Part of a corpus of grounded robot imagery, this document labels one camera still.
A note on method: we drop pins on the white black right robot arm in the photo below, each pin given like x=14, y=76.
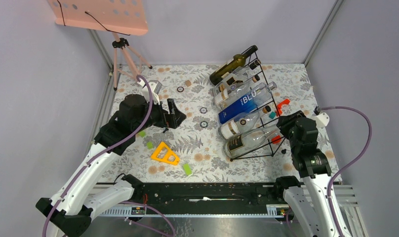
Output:
x=313, y=200

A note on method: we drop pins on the green flat block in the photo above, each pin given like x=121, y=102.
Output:
x=187, y=169

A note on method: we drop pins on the pink music stand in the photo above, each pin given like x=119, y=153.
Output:
x=118, y=17

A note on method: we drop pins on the teal cube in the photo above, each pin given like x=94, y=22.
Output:
x=272, y=115

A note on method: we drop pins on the dark green wine bottle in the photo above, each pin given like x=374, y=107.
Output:
x=238, y=60

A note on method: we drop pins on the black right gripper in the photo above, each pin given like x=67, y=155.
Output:
x=284, y=120

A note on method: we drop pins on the clear bottle black label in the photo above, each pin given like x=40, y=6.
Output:
x=246, y=142

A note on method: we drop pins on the poker chip near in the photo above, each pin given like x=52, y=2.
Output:
x=203, y=124

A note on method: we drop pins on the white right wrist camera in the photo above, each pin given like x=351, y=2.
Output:
x=320, y=117

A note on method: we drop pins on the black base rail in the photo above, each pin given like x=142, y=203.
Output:
x=210, y=198

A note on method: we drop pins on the red block near rack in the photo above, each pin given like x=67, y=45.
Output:
x=276, y=139

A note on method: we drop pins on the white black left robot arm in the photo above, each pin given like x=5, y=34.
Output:
x=71, y=209

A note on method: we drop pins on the yellow triangle frame toy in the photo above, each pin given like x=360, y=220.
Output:
x=163, y=153

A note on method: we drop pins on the wooden cube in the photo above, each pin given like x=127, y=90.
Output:
x=188, y=83

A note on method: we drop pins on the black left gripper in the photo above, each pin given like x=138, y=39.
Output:
x=179, y=116

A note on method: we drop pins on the blue square glass bottle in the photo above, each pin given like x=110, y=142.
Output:
x=248, y=101

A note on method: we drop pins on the clear square bottle black cap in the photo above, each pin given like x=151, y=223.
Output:
x=238, y=77

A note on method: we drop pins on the red arch block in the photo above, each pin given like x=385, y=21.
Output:
x=285, y=102

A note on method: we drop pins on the black wire wine rack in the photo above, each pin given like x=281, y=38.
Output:
x=260, y=122

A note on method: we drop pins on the poker chip middle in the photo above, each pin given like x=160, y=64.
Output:
x=203, y=110

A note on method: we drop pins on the clear bottle blue gold emblem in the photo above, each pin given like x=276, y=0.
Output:
x=243, y=122

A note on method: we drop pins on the clear round bottle gold label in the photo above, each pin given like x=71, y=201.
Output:
x=229, y=95

